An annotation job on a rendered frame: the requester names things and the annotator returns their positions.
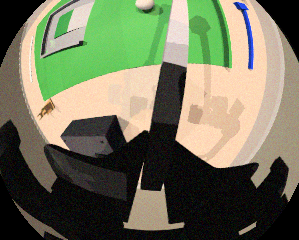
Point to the white golf ball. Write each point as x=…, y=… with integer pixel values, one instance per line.
x=144, y=4

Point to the blue golf putter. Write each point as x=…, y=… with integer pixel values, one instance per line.
x=249, y=30

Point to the green flat mat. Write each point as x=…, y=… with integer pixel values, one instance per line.
x=120, y=36

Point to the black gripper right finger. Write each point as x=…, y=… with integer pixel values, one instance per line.
x=190, y=182

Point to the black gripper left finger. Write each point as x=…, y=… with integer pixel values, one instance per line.
x=115, y=176

